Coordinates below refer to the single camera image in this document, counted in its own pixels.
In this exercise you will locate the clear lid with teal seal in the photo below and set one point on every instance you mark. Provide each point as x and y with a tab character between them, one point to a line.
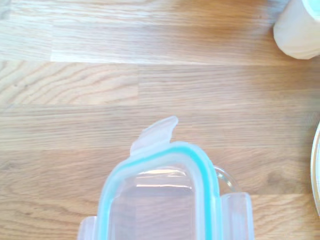
160	153

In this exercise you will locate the clear glass food container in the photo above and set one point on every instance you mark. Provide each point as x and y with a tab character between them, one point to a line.
228	182

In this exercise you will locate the ribbed white mug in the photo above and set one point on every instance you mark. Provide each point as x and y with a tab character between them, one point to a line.
295	35

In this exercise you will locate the large white plate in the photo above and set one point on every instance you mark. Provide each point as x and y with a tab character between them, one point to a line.
317	175

